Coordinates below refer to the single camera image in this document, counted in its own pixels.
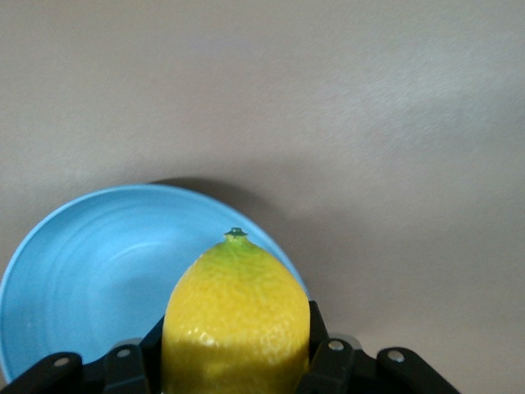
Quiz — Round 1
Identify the yellow lemon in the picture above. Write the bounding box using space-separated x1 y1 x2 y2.
160 226 312 394

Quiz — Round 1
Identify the blue plate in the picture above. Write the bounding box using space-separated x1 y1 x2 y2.
0 183 310 385

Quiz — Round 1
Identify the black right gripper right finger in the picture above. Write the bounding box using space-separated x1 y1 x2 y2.
294 299 463 394

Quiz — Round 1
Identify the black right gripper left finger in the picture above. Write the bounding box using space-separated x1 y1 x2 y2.
0 314 167 394

